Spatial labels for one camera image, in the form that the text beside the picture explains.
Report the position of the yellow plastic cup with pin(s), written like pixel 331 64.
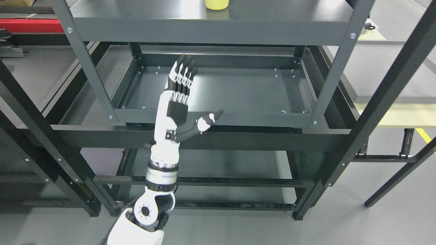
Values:
pixel 216 5

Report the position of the dark grey metal shelf rack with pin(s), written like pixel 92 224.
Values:
pixel 272 64

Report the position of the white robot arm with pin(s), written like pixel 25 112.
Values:
pixel 142 222

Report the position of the black metal frame rack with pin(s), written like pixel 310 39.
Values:
pixel 41 147

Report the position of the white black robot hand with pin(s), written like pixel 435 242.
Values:
pixel 172 127

